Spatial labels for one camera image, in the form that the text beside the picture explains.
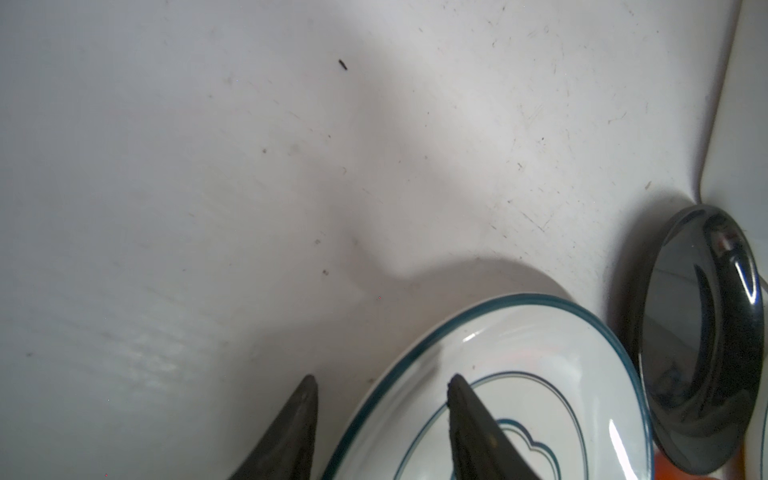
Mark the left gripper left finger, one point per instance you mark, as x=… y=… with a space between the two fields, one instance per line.
x=286 y=449

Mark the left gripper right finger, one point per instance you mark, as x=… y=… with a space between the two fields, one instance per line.
x=480 y=449

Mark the white plate with black emblem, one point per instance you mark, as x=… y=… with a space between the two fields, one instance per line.
x=555 y=379

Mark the orange plate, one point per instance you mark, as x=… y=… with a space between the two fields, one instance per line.
x=664 y=469

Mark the white plastic bin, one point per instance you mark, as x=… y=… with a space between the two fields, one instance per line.
x=735 y=172

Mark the green rimmed white plate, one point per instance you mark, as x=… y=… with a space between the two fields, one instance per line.
x=755 y=443

